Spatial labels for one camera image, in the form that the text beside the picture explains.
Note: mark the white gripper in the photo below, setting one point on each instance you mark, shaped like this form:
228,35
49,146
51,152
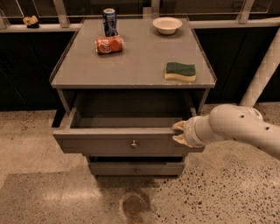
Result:
191,131

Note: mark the grey top drawer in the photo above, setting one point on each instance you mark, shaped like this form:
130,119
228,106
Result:
125,123

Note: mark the grey drawer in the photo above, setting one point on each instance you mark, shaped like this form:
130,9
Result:
133,169
125,123

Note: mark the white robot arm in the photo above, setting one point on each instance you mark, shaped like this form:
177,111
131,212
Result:
241,123

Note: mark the grey drawer cabinet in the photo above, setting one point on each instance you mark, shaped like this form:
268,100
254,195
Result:
139,66

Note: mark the grey bottom drawer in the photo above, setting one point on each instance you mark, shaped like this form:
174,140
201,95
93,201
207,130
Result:
133,169

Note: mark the green yellow sponge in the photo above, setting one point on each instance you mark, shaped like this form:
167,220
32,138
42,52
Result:
179,71

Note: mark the round floor drain cover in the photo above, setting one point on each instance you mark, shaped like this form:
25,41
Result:
133,206

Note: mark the white bowl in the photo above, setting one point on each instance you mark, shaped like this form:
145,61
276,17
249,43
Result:
167,25

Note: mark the orange soda can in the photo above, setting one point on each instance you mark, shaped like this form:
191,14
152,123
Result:
107,45

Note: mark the blue soda can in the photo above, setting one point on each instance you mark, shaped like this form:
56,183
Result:
109,22

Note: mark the metal window railing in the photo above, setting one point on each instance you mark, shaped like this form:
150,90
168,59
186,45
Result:
202,14

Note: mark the small yellow black object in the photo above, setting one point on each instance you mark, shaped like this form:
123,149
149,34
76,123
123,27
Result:
31,22

